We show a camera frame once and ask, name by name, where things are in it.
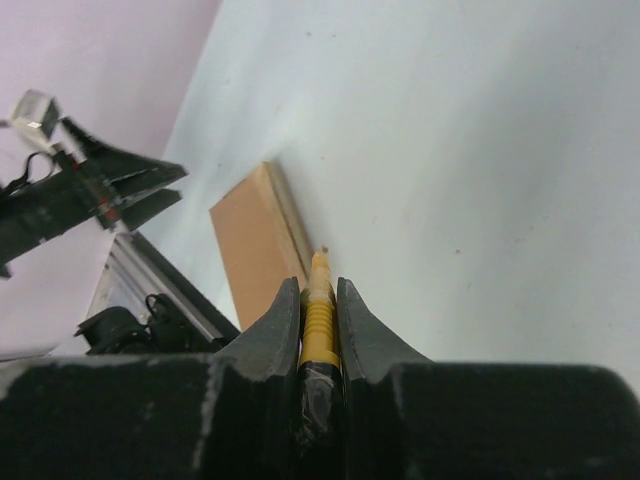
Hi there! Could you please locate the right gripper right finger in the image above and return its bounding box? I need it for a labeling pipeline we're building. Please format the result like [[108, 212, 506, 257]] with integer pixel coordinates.
[[337, 277, 431, 384]]

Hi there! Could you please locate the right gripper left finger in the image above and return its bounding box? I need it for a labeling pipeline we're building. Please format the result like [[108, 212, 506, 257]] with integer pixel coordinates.
[[214, 277, 301, 380]]

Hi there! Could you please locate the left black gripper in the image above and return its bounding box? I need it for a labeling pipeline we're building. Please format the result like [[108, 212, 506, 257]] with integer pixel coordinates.
[[50, 117, 188, 231]]

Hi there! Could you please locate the yellow utility knife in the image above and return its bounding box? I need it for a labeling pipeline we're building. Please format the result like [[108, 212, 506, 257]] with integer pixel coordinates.
[[298, 250, 342, 448]]

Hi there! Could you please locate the brown cardboard express box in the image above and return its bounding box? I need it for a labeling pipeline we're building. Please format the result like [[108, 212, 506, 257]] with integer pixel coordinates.
[[209, 162, 313, 330]]

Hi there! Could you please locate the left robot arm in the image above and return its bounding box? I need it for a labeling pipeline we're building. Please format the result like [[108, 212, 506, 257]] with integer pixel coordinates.
[[1, 116, 188, 279]]

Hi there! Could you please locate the aluminium front rail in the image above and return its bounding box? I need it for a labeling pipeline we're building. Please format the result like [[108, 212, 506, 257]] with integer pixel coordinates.
[[75, 232, 240, 355]]

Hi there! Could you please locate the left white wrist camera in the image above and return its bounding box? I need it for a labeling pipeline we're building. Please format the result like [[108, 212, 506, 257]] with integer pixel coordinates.
[[1, 89, 61, 153]]

